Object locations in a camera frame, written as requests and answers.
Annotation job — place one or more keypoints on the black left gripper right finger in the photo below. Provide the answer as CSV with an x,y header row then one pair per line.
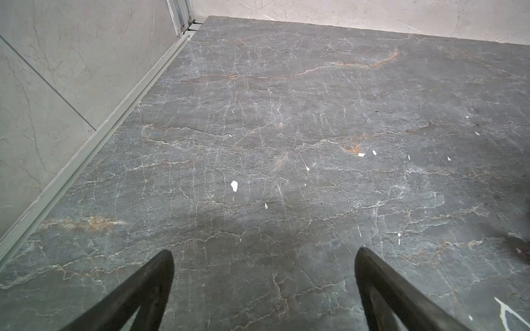
x,y
387,296

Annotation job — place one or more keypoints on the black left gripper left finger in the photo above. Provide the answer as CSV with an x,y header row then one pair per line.
x,y
144,295

